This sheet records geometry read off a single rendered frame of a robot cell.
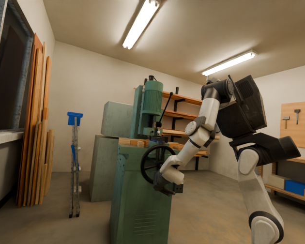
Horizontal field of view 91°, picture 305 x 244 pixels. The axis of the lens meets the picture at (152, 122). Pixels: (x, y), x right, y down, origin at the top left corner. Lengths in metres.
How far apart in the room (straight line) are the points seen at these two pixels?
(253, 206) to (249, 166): 0.22
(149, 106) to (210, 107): 0.68
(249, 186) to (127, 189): 0.83
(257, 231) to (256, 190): 0.19
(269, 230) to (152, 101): 1.10
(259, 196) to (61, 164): 3.42
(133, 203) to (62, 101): 2.83
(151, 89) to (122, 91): 2.48
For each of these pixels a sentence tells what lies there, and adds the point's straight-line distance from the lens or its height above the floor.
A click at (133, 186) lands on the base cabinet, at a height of 0.59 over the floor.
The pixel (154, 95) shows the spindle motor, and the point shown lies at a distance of 1.38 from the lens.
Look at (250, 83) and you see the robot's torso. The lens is 1.04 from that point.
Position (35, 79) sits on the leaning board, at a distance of 2.38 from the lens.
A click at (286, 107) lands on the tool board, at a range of 4.29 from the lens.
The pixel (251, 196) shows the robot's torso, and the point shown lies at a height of 0.74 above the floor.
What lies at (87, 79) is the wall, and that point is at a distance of 3.77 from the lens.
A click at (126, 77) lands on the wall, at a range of 3.95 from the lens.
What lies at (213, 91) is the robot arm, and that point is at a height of 1.29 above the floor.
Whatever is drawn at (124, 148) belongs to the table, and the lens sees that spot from 1.21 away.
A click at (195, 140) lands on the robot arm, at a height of 1.02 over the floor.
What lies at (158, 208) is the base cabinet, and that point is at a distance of 1.45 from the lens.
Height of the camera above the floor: 1.04
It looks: 4 degrees up
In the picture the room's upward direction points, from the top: 6 degrees clockwise
